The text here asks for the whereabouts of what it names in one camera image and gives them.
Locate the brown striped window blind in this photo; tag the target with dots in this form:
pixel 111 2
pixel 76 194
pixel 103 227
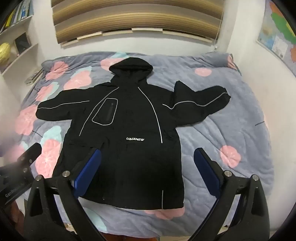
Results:
pixel 138 18

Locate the yellow ball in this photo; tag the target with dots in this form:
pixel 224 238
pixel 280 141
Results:
pixel 4 53

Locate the grey floral blanket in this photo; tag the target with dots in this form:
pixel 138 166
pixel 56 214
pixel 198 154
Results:
pixel 231 104

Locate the stack of magazines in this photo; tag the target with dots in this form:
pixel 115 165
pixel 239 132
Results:
pixel 33 77

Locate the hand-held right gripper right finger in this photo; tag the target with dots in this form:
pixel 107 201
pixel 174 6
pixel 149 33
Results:
pixel 208 175

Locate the white bookshelf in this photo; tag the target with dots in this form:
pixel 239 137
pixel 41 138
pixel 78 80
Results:
pixel 26 49

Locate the black hooded jacket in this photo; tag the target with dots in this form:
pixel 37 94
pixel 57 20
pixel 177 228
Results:
pixel 129 104

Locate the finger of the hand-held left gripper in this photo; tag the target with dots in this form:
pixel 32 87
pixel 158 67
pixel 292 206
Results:
pixel 31 154

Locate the orange cloth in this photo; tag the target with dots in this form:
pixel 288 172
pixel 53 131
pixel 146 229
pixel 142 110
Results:
pixel 111 238

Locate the dark box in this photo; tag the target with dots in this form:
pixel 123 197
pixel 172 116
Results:
pixel 23 44

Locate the row of books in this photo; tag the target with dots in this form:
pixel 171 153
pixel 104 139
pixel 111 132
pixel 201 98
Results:
pixel 22 9

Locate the wall map poster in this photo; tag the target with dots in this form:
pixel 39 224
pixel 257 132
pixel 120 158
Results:
pixel 277 27

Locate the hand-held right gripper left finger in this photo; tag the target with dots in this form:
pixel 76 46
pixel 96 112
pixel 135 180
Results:
pixel 87 172

